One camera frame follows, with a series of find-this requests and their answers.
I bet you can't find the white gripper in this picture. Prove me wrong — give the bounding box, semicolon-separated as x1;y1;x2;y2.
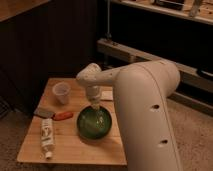
86;86;101;110

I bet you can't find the green ceramic bowl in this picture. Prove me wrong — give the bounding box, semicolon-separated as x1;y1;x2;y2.
77;106;112;140

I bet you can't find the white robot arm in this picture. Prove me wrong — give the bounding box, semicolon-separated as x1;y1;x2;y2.
76;60;183;171

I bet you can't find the white sponge block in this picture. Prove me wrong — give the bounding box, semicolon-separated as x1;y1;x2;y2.
101;91;113;101

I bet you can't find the translucent plastic cup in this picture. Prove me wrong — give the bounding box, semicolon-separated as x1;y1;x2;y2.
52;82;71;105

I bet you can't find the wooden folding table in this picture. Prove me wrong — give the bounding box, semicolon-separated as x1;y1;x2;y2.
17;78;126;165

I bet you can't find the white plastic bottle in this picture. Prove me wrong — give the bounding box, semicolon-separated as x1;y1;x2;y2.
41;118;54;160

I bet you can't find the wooden shelf with items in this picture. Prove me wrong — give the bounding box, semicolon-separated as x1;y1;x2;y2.
110;0;213;26

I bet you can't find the metal rail beam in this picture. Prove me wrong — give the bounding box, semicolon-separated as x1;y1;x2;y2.
97;38;213;93

